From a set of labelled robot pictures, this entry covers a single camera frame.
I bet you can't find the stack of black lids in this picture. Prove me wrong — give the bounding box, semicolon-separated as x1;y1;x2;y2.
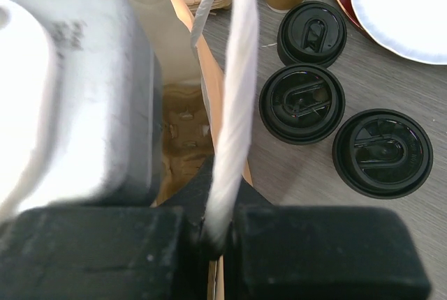
277;1;347;68

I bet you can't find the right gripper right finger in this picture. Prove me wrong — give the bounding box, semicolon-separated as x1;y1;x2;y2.
223;181;432;299

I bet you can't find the brown paper bag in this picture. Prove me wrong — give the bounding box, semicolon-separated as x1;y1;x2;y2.
104;0;259;300

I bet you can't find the white paper plate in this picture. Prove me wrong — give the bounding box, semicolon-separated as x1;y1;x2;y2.
351;0;446;66

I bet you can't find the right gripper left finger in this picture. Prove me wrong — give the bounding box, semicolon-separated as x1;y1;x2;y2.
1;158;213;299

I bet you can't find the black lid cup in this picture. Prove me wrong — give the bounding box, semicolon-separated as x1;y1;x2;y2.
258;63;346;145
332;109;434;200

